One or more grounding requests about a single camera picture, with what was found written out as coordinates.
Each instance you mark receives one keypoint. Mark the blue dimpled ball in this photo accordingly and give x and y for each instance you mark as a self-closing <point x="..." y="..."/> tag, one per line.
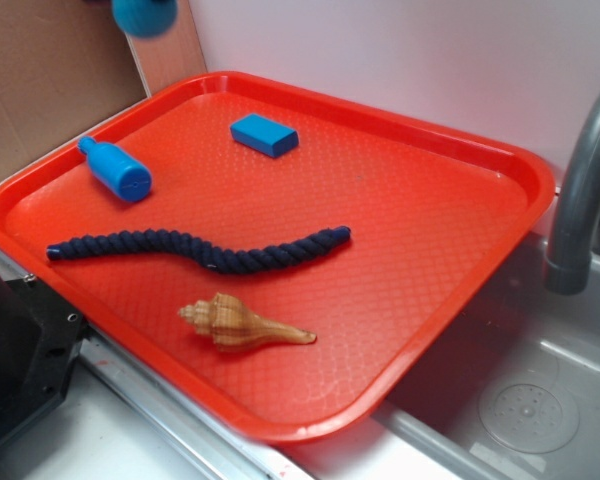
<point x="144" y="18"/>

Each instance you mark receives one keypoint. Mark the red plastic tray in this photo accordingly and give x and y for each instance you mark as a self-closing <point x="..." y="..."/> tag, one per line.
<point x="373" y="233"/>

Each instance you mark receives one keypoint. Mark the tan conch seashell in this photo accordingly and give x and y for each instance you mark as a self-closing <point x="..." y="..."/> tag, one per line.
<point x="232" y="327"/>

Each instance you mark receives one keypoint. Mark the blue rectangular block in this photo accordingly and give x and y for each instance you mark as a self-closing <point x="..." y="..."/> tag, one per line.
<point x="264" y="135"/>

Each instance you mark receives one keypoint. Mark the blue plastic bottle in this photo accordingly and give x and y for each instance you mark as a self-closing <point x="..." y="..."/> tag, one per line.
<point x="123" y="175"/>

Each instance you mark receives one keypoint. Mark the grey faucet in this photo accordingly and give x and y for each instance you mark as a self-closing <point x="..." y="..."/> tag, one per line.
<point x="575" y="231"/>

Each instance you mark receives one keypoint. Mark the grey sink basin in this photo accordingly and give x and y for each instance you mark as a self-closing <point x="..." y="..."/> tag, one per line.
<point x="511" y="388"/>

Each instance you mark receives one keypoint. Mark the brown cardboard panel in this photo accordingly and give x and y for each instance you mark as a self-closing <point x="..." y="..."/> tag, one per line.
<point x="65" y="66"/>

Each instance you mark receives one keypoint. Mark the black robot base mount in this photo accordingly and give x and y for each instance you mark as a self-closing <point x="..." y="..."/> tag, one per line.
<point x="40" y="339"/>

